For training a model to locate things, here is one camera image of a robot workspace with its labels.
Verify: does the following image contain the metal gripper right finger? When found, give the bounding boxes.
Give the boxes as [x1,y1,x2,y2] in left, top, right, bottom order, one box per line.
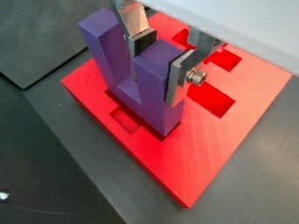
[164,26,221,108]

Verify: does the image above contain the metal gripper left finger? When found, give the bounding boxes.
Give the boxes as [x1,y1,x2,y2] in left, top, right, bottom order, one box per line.
[108,0,159,82]

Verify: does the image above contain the purple U-shaped block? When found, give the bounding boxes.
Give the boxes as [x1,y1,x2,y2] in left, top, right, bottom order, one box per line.
[78,8,184,136]

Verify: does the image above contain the red board with cutouts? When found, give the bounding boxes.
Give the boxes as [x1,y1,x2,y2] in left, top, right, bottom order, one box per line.
[61,13,292,208]

